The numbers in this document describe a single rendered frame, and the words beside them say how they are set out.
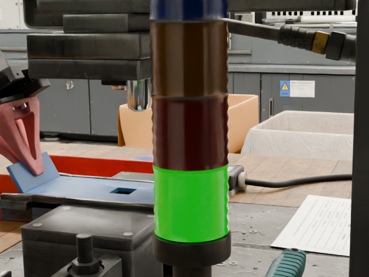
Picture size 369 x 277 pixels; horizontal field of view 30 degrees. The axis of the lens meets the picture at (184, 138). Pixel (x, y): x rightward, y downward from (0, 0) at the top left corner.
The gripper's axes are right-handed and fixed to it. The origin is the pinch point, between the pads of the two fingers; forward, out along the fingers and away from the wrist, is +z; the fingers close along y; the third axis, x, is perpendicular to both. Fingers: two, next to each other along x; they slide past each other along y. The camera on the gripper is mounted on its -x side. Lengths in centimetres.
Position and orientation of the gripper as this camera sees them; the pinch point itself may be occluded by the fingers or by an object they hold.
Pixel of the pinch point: (33, 168)
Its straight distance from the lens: 70.4
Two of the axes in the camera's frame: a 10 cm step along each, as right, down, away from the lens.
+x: 3.3, -2.0, 9.2
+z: 4.8, 8.7, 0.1
